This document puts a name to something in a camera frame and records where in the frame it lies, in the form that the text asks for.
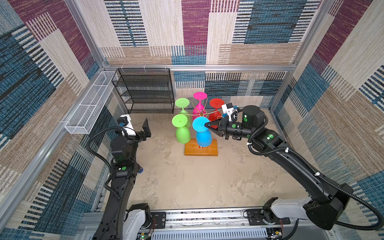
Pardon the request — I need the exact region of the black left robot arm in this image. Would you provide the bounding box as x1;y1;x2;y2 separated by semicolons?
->
86;115;153;240

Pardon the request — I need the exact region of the wooden rack base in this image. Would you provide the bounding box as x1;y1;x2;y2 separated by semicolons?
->
185;139;219;157

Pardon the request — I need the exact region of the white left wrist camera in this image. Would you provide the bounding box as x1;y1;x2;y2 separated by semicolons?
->
117;114;136;136

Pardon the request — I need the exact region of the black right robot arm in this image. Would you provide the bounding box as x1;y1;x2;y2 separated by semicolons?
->
204;105;384;231

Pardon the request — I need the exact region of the blue wine glass front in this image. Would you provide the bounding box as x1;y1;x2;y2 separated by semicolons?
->
192;117;213;148

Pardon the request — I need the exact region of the green wine glass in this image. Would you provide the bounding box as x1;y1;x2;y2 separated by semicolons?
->
175;98;192;128
172;114;191;144

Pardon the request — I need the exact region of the red wine glass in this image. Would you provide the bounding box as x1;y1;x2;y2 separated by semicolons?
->
209;98;225;122

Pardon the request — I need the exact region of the white mesh wall basket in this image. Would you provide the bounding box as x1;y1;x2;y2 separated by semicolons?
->
65;71;115;135

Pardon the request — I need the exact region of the green wine glass back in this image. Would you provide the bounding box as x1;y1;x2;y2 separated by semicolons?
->
175;98;192;128

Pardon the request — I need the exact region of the gold wire glass rack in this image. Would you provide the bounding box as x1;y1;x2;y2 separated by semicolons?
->
180;98;224;122

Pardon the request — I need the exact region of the green wine glass front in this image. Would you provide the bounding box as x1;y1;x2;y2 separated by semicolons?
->
172;114;191;144

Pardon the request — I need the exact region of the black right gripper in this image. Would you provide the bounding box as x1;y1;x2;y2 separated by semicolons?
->
204;115;254;140

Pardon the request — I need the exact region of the pink wine glass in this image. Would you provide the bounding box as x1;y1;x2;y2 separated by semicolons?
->
193;92;208;121

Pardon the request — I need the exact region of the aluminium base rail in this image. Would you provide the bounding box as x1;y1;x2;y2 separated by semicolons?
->
136;207;342;240

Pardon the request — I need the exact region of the black mesh shelf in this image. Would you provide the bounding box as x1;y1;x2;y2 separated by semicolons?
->
112;68;175;114

